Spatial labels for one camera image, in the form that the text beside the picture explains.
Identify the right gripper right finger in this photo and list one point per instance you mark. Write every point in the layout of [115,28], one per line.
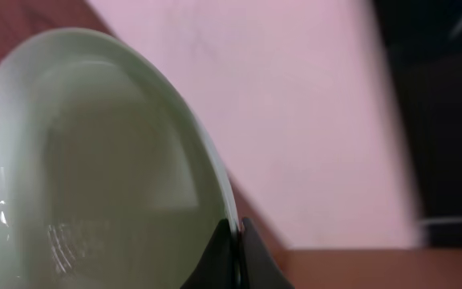
[258,268]

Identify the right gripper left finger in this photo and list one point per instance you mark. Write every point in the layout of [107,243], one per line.
[216,268]

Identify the mint green plate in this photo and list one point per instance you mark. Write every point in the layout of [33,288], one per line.
[107,179]

